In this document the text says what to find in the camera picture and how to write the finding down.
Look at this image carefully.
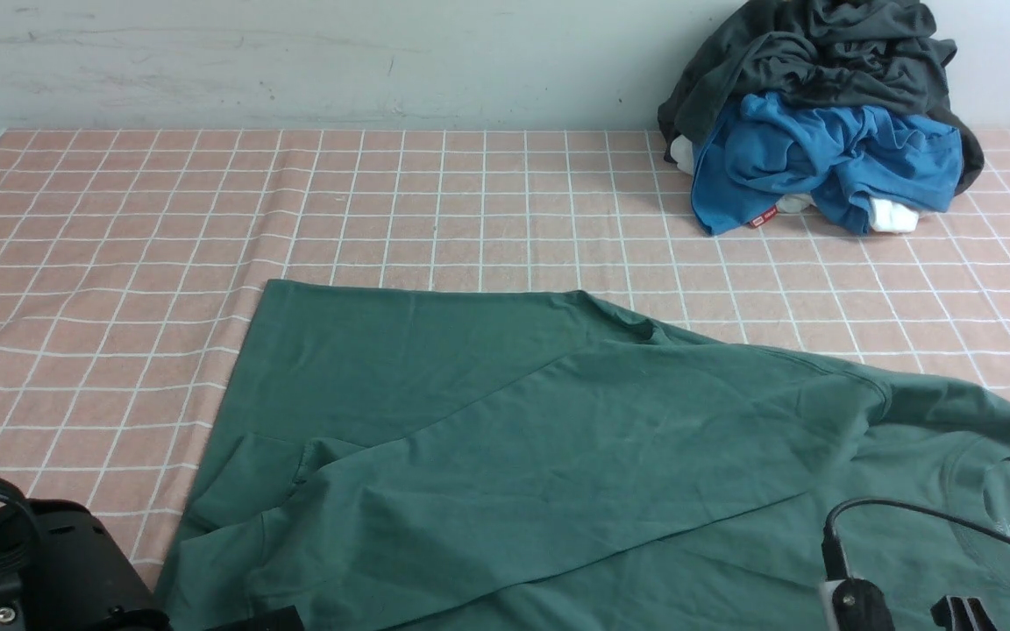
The blue crumpled shirt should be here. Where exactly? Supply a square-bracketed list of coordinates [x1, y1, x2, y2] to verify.
[691, 93, 964, 235]

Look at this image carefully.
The black right camera cable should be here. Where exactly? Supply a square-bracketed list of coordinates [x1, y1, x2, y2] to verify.
[822, 498, 1010, 579]

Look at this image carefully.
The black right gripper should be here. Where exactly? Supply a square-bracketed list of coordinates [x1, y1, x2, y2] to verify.
[930, 596, 1006, 630]

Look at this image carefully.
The pink checkered tablecloth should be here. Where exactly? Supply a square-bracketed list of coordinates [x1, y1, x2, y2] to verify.
[0, 131, 1010, 630]

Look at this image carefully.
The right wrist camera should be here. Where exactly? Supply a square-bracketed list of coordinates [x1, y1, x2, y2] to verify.
[819, 579, 895, 631]

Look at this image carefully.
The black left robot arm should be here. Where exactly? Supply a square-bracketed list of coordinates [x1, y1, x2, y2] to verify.
[0, 500, 174, 630]

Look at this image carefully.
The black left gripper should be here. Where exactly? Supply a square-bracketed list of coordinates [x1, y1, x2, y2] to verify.
[207, 606, 306, 631]

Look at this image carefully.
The dark grey crumpled garment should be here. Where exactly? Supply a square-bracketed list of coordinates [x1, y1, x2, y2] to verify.
[657, 1, 985, 195]

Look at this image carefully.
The green long-sleeved shirt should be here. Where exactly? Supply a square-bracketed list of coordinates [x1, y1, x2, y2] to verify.
[158, 280, 1010, 630]

